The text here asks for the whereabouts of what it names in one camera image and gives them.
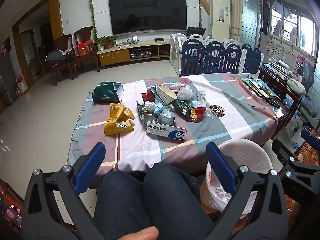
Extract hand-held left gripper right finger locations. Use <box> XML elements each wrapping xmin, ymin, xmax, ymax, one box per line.
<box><xmin>205</xmin><ymin>142</ymin><xmax>289</xmax><ymax>240</ymax></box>

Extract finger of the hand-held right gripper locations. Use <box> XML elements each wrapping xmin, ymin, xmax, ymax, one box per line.
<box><xmin>301</xmin><ymin>127</ymin><xmax>320</xmax><ymax>153</ymax></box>
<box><xmin>271</xmin><ymin>139</ymin><xmax>320</xmax><ymax>178</ymax></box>

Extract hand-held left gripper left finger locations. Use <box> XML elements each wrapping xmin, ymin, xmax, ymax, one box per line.
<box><xmin>22</xmin><ymin>142</ymin><xmax>107</xmax><ymax>240</ymax></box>

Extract white mesh trash bin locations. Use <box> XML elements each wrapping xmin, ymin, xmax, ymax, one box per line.
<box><xmin>200</xmin><ymin>138</ymin><xmax>273</xmax><ymax>215</ymax></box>

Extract yellow printed packet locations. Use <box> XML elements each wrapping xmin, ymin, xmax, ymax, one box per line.
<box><xmin>104</xmin><ymin>119</ymin><xmax>134</xmax><ymax>137</ymax></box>

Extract red and yellow snack bag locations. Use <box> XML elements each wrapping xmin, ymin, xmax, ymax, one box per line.
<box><xmin>189</xmin><ymin>106</ymin><xmax>207</xmax><ymax>123</ymax></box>

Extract yellow carton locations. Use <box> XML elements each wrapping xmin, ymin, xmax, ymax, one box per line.
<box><xmin>108</xmin><ymin>103</ymin><xmax>136</xmax><ymax>121</ymax></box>

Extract white and blue carton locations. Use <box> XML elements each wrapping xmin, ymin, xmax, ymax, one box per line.
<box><xmin>146</xmin><ymin>121</ymin><xmax>187</xmax><ymax>141</ymax></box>

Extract dark green snack bag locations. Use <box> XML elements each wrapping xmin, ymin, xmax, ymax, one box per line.
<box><xmin>172</xmin><ymin>100</ymin><xmax>193</xmax><ymax>118</ymax></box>

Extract blue and white wrapper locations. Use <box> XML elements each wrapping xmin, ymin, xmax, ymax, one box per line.
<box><xmin>192</xmin><ymin>91</ymin><xmax>208</xmax><ymax>108</ymax></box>

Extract green and white snack bag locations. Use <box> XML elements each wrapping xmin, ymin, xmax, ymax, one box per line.
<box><xmin>136</xmin><ymin>101</ymin><xmax>155</xmax><ymax>124</ymax></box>

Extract grey foil bag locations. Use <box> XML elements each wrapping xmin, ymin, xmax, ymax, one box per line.
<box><xmin>156</xmin><ymin>109</ymin><xmax>177</xmax><ymax>125</ymax></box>

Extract white plastic bag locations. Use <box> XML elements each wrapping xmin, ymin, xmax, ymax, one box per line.
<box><xmin>177</xmin><ymin>86</ymin><xmax>193</xmax><ymax>100</ymax></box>

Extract white paper bowl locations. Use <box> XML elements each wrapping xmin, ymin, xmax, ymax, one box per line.
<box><xmin>154</xmin><ymin>85</ymin><xmax>178</xmax><ymax>105</ymax></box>

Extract pink plastic bag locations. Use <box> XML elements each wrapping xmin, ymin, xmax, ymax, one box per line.
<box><xmin>179</xmin><ymin>77</ymin><xmax>193</xmax><ymax>88</ymax></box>

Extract person's left hand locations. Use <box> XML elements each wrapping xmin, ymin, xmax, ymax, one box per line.
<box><xmin>122</xmin><ymin>226</ymin><xmax>159</xmax><ymax>240</ymax></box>

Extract blue printed bag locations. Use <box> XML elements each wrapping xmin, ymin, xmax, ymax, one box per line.
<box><xmin>300</xmin><ymin>95</ymin><xmax>319</xmax><ymax>119</ymax></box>

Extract plaid tablecloth table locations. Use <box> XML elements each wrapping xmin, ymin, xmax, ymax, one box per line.
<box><xmin>67</xmin><ymin>72</ymin><xmax>284</xmax><ymax>178</ymax></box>

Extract person's left leg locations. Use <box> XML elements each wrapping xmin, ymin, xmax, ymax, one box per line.
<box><xmin>94</xmin><ymin>171</ymin><xmax>153</xmax><ymax>240</ymax></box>

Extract person's leg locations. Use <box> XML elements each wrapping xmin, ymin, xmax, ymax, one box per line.
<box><xmin>94</xmin><ymin>171</ymin><xmax>153</xmax><ymax>240</ymax></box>
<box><xmin>144</xmin><ymin>164</ymin><xmax>215</xmax><ymax>240</ymax></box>

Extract grey green cushion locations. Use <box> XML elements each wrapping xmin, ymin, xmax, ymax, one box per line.
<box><xmin>287</xmin><ymin>79</ymin><xmax>306</xmax><ymax>95</ymax></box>

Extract person's right leg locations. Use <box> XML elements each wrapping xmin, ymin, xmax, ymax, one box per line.
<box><xmin>144</xmin><ymin>164</ymin><xmax>215</xmax><ymax>240</ymax></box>

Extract dark wooden side table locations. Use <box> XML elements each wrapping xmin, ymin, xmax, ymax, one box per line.
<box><xmin>257</xmin><ymin>66</ymin><xmax>304</xmax><ymax>145</ymax></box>

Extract blue child backpack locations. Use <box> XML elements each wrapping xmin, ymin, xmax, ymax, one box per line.
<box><xmin>300</xmin><ymin>60</ymin><xmax>315</xmax><ymax>83</ymax></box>

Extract dark green gift bag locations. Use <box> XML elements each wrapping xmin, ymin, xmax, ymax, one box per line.
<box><xmin>92</xmin><ymin>81</ymin><xmax>125</xmax><ymax>104</ymax></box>

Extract stack of books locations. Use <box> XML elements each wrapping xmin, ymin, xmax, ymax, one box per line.
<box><xmin>261</xmin><ymin>57</ymin><xmax>297</xmax><ymax>79</ymax></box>

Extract barred window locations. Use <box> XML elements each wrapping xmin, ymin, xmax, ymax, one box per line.
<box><xmin>269</xmin><ymin>9</ymin><xmax>317</xmax><ymax>57</ymax></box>

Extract red and white bag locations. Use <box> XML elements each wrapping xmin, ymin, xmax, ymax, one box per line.
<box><xmin>16</xmin><ymin>76</ymin><xmax>28</xmax><ymax>95</ymax></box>

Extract blue and white playpen fence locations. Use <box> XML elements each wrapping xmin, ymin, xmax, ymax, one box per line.
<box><xmin>169</xmin><ymin>33</ymin><xmax>263</xmax><ymax>77</ymax></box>

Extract wooden television cabinet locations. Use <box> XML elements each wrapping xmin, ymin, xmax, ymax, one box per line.
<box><xmin>96</xmin><ymin>40</ymin><xmax>173</xmax><ymax>68</ymax></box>

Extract dark clothes bundle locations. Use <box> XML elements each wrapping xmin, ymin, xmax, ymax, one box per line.
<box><xmin>47</xmin><ymin>49</ymin><xmax>68</xmax><ymax>62</ymax></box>

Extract red gift box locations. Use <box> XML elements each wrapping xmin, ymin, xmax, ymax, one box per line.
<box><xmin>77</xmin><ymin>40</ymin><xmax>94</xmax><ymax>57</ymax></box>

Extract grey refrigerator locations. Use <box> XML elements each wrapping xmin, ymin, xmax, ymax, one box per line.
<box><xmin>0</xmin><ymin>39</ymin><xmax>18</xmax><ymax>107</ymax></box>

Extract black audio receiver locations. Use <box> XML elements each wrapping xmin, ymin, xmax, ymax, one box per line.
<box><xmin>129</xmin><ymin>50</ymin><xmax>153</xmax><ymax>60</ymax></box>

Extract potted plant in red pot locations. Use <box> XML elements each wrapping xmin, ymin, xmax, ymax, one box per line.
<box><xmin>104</xmin><ymin>35</ymin><xmax>117</xmax><ymax>50</ymax></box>

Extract hanging clothes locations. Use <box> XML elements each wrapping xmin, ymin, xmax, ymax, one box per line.
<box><xmin>262</xmin><ymin>0</ymin><xmax>293</xmax><ymax>34</ymax></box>

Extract black monitor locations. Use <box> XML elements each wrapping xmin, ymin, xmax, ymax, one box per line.
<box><xmin>185</xmin><ymin>27</ymin><xmax>207</xmax><ymax>37</ymax></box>

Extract beige curtain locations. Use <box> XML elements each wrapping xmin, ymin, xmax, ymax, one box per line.
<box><xmin>225</xmin><ymin>0</ymin><xmax>243</xmax><ymax>40</ymax></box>

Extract green ivy vine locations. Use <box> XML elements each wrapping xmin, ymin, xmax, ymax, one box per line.
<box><xmin>197</xmin><ymin>0</ymin><xmax>203</xmax><ymax>28</ymax></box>
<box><xmin>89</xmin><ymin>0</ymin><xmax>98</xmax><ymax>40</ymax></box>

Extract white standing air conditioner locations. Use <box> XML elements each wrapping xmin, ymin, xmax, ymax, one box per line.
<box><xmin>209</xmin><ymin>0</ymin><xmax>230</xmax><ymax>39</ymax></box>

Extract pink wall poster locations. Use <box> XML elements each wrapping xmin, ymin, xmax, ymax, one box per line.
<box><xmin>296</xmin><ymin>55</ymin><xmax>307</xmax><ymax>75</ymax></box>

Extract yellow wall chart poster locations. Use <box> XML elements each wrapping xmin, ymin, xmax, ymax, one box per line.
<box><xmin>285</xmin><ymin>50</ymin><xmax>297</xmax><ymax>70</ymax></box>

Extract white wall chart poster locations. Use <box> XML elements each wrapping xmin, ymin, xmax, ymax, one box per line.
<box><xmin>265</xmin><ymin>40</ymin><xmax>275</xmax><ymax>58</ymax></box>
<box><xmin>274</xmin><ymin>44</ymin><xmax>285</xmax><ymax>63</ymax></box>

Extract diagonal wooden wall shelf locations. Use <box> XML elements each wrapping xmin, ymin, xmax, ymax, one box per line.
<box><xmin>199</xmin><ymin>0</ymin><xmax>211</xmax><ymax>17</ymax></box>

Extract black wall television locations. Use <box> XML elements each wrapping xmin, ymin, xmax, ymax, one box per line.
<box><xmin>108</xmin><ymin>0</ymin><xmax>187</xmax><ymax>35</ymax></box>

